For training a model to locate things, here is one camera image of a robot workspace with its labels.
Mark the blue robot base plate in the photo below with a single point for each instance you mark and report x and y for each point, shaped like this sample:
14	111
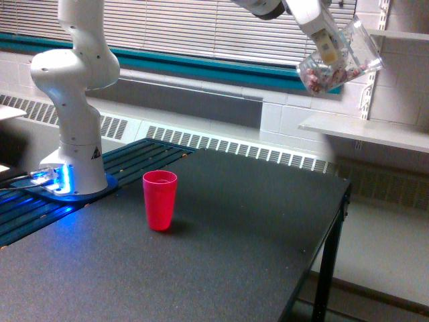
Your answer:
53	192

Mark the peppermint candies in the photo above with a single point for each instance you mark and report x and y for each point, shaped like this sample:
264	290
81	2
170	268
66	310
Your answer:
317	81

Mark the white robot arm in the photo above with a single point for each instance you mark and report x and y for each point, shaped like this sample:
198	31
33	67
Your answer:
65	75

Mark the white wall shelf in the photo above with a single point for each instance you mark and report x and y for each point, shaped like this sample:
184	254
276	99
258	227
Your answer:
400	35
375	132

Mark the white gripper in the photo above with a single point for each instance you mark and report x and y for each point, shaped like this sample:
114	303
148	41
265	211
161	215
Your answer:
316	21

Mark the black table leg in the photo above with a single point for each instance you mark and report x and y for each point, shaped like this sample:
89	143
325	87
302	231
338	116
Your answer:
331	246

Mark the dark slatted mounting rail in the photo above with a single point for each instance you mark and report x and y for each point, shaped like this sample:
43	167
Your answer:
83	172

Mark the white radiator vent cover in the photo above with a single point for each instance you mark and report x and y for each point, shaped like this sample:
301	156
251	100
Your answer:
124	130

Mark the white board at left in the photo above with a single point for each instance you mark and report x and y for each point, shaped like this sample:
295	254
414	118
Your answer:
7	112

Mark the red plastic cup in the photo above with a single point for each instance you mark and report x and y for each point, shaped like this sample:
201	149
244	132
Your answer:
159	188

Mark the white wall shelf lower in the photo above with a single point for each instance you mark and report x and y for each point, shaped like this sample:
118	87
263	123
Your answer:
375	132

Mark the clear plastic cup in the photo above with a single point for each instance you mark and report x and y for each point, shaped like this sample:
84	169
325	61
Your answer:
355	47

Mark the white wall shelf upper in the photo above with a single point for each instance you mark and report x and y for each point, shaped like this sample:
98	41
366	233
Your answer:
400	35

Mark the white window blinds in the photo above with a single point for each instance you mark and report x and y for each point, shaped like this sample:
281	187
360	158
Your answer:
210	29

